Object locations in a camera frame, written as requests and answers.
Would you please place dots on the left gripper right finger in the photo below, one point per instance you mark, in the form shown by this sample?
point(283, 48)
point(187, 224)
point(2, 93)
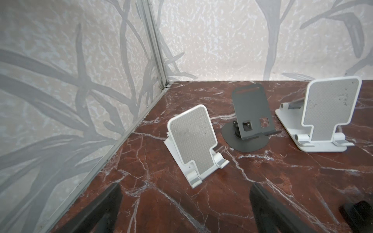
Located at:
point(271, 216)

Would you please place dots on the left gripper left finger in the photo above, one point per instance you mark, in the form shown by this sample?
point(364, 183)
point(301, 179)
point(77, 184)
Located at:
point(100, 215)

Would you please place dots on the grey phone stand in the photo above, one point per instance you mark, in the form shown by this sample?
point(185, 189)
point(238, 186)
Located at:
point(254, 124)

